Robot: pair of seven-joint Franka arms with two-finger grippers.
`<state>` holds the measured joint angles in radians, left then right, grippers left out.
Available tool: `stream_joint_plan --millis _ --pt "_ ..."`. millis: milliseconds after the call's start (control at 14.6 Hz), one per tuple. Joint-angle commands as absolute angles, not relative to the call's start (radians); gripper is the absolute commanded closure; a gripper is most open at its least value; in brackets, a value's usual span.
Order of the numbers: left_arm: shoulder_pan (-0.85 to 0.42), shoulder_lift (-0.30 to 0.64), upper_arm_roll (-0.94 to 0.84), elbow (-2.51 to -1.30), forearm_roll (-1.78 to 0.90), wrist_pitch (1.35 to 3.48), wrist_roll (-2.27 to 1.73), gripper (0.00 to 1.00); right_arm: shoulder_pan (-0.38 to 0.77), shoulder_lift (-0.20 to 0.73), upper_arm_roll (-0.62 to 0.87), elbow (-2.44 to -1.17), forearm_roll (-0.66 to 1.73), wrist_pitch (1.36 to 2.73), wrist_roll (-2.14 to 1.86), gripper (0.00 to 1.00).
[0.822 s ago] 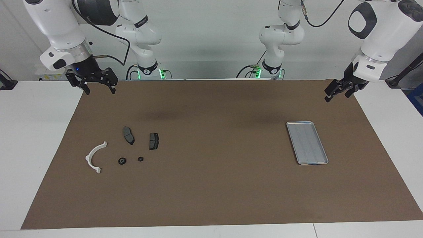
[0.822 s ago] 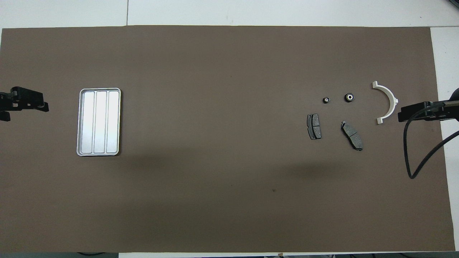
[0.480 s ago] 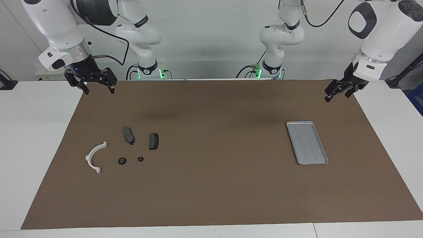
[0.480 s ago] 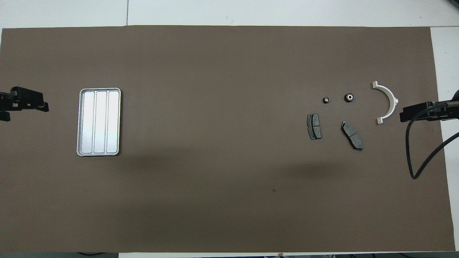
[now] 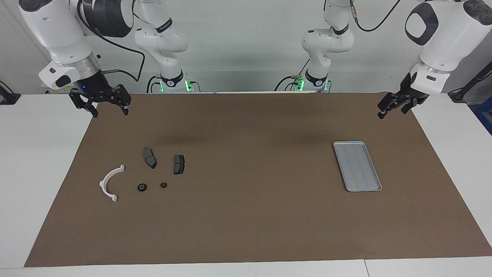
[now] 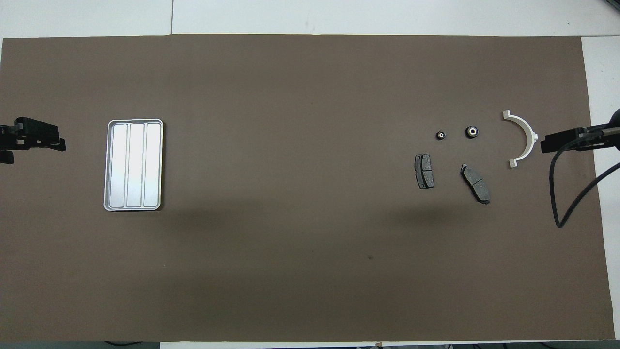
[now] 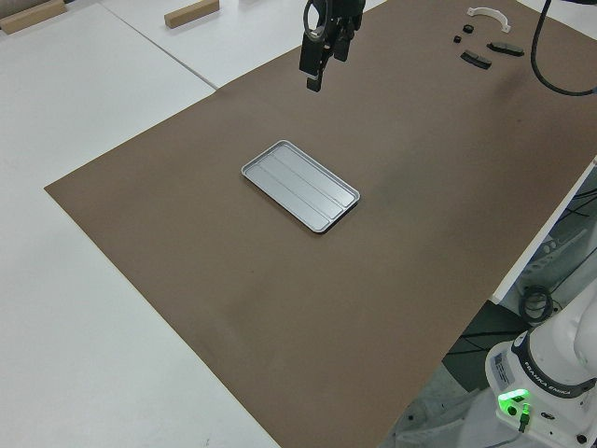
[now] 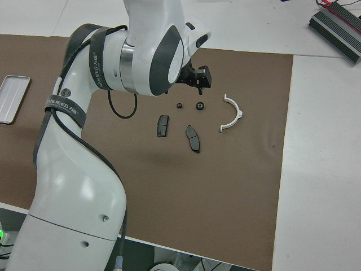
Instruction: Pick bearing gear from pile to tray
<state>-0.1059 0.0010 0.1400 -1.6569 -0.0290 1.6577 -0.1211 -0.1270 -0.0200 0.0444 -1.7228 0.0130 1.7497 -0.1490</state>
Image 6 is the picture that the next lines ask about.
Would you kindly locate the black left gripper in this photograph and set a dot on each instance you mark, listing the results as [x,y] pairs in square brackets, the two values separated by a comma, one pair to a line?
[34,130]

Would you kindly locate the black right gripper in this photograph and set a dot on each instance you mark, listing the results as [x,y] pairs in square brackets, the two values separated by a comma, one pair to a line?
[566,140]

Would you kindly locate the silver metal tray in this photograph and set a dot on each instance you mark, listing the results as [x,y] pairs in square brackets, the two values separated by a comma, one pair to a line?
[133,165]

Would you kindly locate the curved dark brake pad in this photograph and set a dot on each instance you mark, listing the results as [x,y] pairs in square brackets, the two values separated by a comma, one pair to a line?
[475,184]

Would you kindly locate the rectangular dark brake pad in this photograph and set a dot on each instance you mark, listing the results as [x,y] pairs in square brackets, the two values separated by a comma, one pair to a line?
[425,172]

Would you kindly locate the brown table mat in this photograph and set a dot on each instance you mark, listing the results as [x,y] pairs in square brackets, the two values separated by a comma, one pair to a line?
[310,271]

